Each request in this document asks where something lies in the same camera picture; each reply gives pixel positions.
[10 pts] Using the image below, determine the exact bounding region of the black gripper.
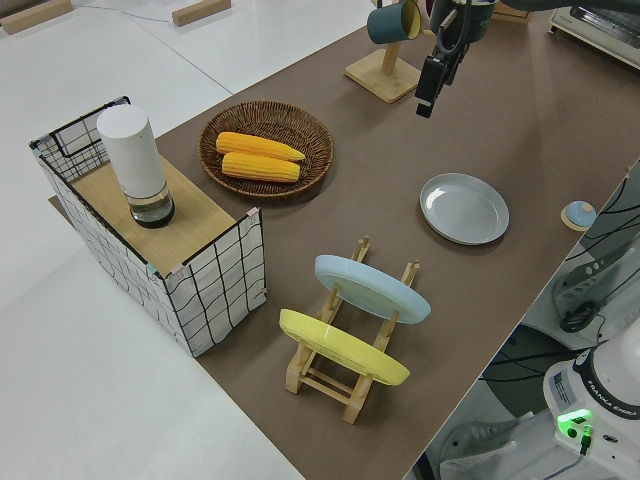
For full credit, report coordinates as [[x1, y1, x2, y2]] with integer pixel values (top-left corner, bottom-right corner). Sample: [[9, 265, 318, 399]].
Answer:
[[415, 0, 496, 120]]

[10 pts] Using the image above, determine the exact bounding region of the light wooden block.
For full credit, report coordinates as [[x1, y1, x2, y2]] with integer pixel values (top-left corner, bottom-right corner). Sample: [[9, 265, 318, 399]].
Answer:
[[171, 0, 233, 27], [0, 0, 75, 36]]

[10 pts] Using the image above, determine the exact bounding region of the black cable bundle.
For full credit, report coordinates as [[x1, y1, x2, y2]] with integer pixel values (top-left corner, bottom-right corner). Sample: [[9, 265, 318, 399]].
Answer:
[[558, 298, 609, 335]]

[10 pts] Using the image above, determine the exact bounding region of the low wooden plate rack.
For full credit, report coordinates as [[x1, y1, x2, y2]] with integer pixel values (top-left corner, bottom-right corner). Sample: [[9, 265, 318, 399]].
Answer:
[[284, 234, 422, 425]]

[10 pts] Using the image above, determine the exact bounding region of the small wooden block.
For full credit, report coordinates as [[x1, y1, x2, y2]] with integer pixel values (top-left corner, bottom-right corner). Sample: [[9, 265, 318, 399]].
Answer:
[[344, 0, 435, 105]]

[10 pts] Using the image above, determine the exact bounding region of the yellow corn cob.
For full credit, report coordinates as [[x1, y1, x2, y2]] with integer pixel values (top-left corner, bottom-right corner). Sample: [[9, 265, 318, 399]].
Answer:
[[220, 152, 302, 183], [215, 131, 306, 163]]

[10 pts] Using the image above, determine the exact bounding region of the gray white floor cover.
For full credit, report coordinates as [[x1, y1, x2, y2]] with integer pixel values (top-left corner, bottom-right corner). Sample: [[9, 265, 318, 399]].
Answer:
[[434, 414, 551, 480]]

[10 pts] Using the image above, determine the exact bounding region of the light blue round plate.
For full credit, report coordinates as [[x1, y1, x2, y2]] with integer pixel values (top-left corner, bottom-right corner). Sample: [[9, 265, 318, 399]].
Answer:
[[313, 253, 432, 326]]

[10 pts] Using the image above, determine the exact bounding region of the gray round plate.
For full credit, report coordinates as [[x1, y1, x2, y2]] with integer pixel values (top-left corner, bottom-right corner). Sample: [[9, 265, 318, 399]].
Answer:
[[418, 172, 511, 246]]

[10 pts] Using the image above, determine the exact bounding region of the white cylindrical dispenser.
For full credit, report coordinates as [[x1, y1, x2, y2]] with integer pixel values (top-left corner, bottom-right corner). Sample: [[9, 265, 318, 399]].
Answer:
[[96, 104, 177, 230]]

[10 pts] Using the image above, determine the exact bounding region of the yellow round plate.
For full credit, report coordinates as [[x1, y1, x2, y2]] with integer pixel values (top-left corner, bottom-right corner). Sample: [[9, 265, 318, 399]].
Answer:
[[278, 308, 412, 387]]

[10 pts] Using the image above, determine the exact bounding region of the blue service bell wooden base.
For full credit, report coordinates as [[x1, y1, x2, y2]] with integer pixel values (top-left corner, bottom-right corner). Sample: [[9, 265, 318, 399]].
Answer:
[[559, 199, 596, 232]]

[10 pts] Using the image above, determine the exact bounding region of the brown table mat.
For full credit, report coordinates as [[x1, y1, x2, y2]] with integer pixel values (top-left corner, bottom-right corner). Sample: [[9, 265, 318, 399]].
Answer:
[[47, 0, 640, 480]]

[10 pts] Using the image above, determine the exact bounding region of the white grid-pattern storage box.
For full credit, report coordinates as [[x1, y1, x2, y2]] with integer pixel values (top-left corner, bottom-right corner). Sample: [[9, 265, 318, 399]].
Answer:
[[28, 94, 266, 359]]

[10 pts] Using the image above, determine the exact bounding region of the teal mug cream inside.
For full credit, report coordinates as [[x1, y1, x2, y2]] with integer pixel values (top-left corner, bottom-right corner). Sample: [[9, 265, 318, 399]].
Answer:
[[366, 0, 424, 46]]

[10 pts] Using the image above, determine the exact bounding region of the light wooden drawer cabinet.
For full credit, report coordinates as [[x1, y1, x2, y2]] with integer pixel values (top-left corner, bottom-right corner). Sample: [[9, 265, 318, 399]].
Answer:
[[492, 5, 532, 22]]

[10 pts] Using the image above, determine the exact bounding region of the brown wicker basket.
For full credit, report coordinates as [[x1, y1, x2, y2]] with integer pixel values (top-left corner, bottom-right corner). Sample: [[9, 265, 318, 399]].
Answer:
[[198, 100, 335, 199]]

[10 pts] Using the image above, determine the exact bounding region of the white toaster oven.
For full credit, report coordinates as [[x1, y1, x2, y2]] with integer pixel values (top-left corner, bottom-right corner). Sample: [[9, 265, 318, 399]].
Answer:
[[545, 3, 640, 69]]

